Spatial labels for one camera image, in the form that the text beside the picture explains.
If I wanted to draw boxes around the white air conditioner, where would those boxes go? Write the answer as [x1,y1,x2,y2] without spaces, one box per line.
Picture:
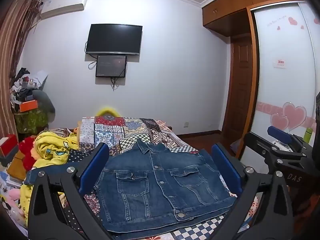
[40,0,89,20]

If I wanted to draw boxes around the black wall television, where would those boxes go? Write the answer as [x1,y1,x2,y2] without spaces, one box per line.
[85,24,143,56]

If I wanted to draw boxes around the wooden wardrobe cabinets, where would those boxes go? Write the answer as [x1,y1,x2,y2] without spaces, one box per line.
[201,0,310,37]

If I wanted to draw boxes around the small black wall monitor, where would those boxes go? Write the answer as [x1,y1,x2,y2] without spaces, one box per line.
[95,54,127,78]

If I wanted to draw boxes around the pile of clutter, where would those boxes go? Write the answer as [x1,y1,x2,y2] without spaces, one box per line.
[10,67,48,112]

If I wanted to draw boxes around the yellow curved object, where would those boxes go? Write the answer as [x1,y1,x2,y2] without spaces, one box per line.
[96,106,122,117]

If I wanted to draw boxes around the grey cushion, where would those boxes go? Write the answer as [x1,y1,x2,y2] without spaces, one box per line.
[32,89,56,114]

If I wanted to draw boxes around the red box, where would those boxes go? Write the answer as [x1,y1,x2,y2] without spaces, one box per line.
[0,134,19,167]

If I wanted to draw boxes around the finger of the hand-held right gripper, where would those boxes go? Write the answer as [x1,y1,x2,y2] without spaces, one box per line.
[267,126,313,153]
[243,132,308,175]

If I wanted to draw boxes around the red plush toy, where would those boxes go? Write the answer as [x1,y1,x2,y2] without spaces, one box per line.
[19,136,38,171]

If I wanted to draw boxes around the brown cardboard box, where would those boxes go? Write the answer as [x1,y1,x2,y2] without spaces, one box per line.
[7,151,27,181]

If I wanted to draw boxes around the orange box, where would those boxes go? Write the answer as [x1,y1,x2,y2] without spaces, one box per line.
[19,100,39,112]

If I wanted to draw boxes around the white sliding door with hearts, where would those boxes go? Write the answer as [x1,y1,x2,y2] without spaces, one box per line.
[251,2,320,161]

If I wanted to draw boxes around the brown striped curtain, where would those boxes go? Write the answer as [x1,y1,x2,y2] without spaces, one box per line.
[0,0,42,137]

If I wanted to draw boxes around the navy dotted cloth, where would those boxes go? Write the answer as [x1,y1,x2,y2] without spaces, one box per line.
[59,148,97,233]

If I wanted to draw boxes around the pink plush toy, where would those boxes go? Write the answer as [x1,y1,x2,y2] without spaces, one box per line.
[7,188,21,206]

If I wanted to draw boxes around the yellow cartoon print garment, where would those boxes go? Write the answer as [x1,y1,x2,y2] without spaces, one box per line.
[19,131,80,219]

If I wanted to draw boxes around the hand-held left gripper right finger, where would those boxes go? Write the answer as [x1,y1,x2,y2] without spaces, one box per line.
[207,142,294,240]

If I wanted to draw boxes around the blue denim jacket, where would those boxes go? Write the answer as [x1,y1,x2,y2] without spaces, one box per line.
[94,138,237,233]

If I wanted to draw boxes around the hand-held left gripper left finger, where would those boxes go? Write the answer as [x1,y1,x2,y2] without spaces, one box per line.
[27,142,113,240]

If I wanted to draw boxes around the green bottle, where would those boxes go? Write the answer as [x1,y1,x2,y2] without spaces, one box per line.
[303,127,313,143]

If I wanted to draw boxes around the patchwork printed blanket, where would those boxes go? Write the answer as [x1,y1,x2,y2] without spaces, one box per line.
[59,116,259,240]

